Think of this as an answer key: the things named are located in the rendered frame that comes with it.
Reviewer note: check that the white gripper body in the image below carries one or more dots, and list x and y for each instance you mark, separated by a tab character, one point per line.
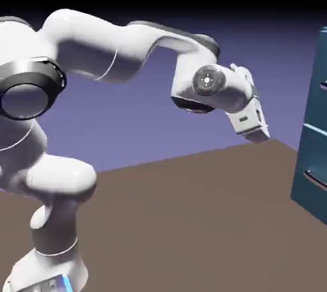
258	135

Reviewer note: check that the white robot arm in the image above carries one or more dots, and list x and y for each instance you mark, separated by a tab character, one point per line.
84	49

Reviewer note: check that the teal drawer front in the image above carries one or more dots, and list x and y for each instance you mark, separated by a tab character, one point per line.
316	108
306	154

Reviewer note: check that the teal painted cabinet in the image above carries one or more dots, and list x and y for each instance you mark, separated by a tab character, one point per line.
310	143

